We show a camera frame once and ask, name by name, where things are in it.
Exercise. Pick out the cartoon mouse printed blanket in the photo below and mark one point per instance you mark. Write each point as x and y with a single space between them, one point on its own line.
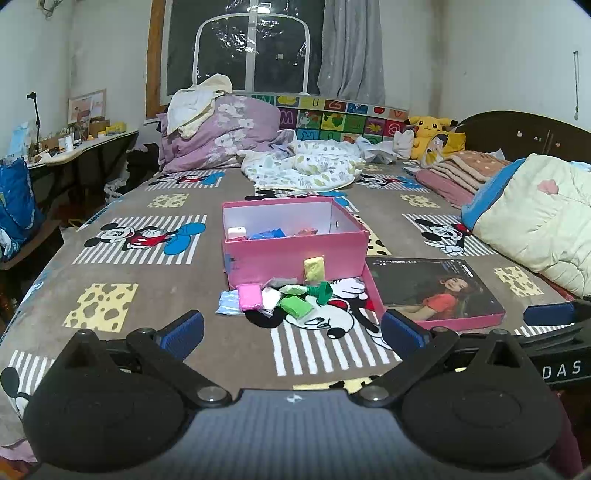
138 277

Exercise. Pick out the pink dotted folded blanket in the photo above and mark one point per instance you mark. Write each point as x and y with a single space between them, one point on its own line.
461 175

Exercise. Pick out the yellow clay packet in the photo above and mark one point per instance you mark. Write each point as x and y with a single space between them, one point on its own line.
314 269

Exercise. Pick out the white clay packet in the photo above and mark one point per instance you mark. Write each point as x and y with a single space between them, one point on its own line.
270 297

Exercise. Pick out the cream white clothes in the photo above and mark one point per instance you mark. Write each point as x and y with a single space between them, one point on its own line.
189 106

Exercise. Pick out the window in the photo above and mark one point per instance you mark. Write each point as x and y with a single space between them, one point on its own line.
277 41

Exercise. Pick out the red clay packet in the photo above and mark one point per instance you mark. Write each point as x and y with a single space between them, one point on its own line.
307 231

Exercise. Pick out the light green clay packet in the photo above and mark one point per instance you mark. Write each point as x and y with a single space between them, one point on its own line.
293 290

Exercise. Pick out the white and pink small item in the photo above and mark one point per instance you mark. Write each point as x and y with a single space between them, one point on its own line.
236 233

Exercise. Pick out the colourful alphabet foam mat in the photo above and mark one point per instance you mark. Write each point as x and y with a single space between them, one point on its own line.
332 120

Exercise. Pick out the picture frame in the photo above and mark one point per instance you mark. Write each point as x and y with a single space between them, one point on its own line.
87 108

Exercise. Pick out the purple floral quilt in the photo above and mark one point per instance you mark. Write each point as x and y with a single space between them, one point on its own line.
217 138

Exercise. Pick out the black clothes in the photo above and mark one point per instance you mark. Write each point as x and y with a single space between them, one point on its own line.
141 161

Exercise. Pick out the black phone stand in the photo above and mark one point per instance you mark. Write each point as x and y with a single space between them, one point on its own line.
36 115

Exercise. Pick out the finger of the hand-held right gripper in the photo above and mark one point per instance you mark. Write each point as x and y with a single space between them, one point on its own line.
549 314

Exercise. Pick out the white crumpled cloth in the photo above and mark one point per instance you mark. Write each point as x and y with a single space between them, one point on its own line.
383 150

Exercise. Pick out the light blue clay packet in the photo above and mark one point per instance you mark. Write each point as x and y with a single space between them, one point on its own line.
227 304

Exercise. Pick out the light blue plastic bag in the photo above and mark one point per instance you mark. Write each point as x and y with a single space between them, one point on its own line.
21 138

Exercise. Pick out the pink cardboard box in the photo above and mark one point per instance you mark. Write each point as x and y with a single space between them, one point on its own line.
268 263

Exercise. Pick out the pink clay packet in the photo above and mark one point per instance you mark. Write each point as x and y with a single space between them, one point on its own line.
250 297

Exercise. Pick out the yellow boxes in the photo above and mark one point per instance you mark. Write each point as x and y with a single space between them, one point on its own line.
108 129

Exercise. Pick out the pink box lid portrait print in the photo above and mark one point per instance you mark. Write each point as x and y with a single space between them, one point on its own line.
438 286

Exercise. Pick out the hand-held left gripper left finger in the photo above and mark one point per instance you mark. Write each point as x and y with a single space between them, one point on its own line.
182 332

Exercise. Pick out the dark wooden headboard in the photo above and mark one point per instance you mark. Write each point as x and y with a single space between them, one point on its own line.
517 134

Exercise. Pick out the grey clay packet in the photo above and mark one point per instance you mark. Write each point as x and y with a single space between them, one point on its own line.
282 282

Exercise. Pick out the white arched frame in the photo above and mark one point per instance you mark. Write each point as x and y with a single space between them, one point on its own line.
197 46

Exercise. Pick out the grey curtain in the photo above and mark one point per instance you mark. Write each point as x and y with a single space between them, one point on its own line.
353 50

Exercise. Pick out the yellow plush toy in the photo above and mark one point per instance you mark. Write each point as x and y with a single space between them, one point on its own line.
429 134

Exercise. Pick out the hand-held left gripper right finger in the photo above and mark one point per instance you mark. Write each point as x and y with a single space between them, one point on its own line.
401 334

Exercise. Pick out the desk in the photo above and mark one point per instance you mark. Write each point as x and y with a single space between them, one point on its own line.
78 154

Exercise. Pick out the cream quilt blue lining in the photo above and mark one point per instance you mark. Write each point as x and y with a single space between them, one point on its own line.
531 221

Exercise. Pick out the white leaf patterned blanket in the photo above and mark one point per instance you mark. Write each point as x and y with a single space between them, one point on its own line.
304 166

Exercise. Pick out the green plastic tool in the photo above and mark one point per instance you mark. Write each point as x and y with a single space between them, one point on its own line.
323 291

